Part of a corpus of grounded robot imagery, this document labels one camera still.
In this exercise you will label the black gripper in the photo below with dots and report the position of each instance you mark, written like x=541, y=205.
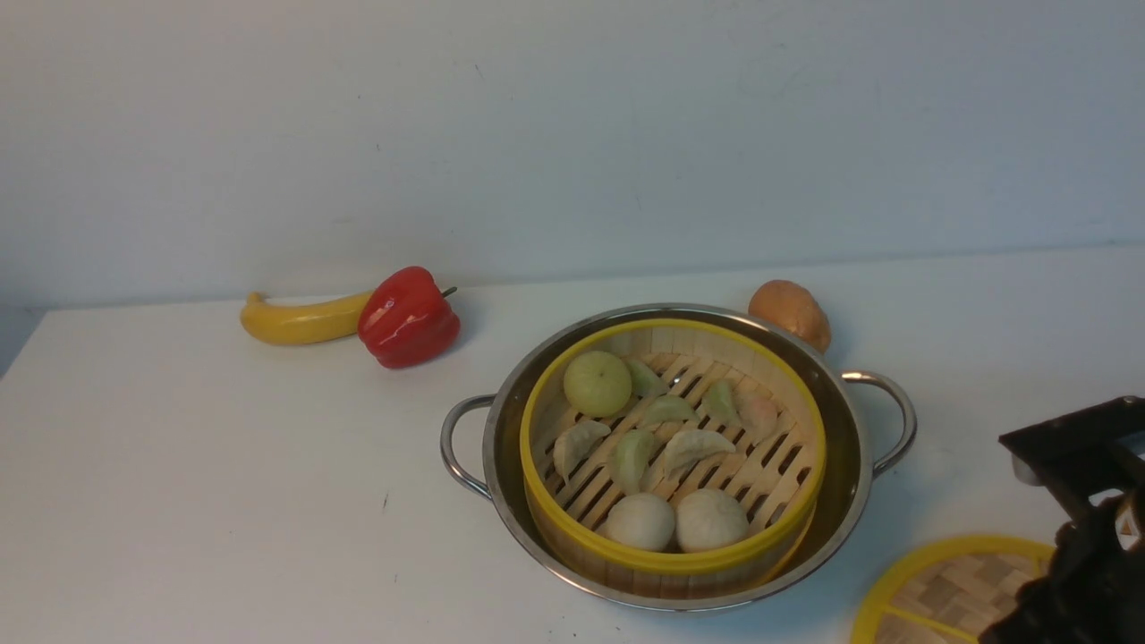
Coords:
x=1093, y=591

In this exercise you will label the woven bamboo steamer lid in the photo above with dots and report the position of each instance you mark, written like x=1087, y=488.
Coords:
x=950, y=591

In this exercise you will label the bamboo steamer basket yellow rim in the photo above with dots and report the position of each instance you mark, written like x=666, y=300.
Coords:
x=576, y=468

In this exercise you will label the pinkish dumpling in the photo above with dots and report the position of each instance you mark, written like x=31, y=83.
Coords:
x=758, y=416

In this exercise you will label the white round bun right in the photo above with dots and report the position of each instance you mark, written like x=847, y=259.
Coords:
x=708, y=519

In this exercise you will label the white round bun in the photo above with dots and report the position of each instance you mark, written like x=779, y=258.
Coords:
x=644, y=521
x=708, y=519

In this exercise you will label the pale green dumpling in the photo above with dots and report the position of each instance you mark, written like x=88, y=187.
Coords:
x=720, y=404

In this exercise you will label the brown potato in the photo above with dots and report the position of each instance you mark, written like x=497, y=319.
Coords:
x=791, y=306

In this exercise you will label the cream dumpling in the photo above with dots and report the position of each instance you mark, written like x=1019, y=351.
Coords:
x=689, y=446

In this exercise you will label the white round bun left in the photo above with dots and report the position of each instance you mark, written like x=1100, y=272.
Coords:
x=644, y=521

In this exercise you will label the round pale green bun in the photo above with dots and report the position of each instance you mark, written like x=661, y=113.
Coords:
x=597, y=383

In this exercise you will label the red plastic bell pepper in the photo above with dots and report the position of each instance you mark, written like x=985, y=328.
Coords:
x=408, y=320

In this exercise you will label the yellow plastic banana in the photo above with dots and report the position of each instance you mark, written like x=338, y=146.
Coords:
x=306, y=324

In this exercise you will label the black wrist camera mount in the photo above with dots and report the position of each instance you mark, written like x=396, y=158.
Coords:
x=1081, y=454

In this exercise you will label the stainless steel two-handled pot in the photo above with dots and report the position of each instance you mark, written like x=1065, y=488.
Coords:
x=870, y=424

